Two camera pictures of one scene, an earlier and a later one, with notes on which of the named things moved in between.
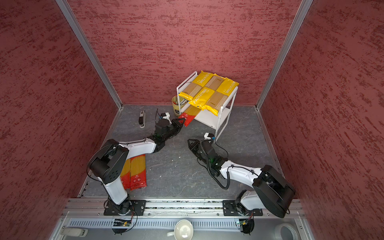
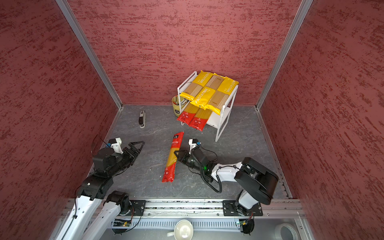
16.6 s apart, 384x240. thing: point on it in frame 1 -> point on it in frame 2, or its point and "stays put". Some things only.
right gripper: [193, 146] -> [183, 157]
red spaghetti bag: [187, 117] stays put
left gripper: [183, 121] -> [132, 155]
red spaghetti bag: [138, 172] -> [200, 119]
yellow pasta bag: [194, 88] stays put
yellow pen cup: [174, 101] stays put
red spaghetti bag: [125, 174] -> [169, 171]
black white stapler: [141, 119] stays put
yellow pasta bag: [226, 88] stays put
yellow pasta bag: [201, 98] stays put
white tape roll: [277, 233] stays put
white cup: [183, 230] stays put
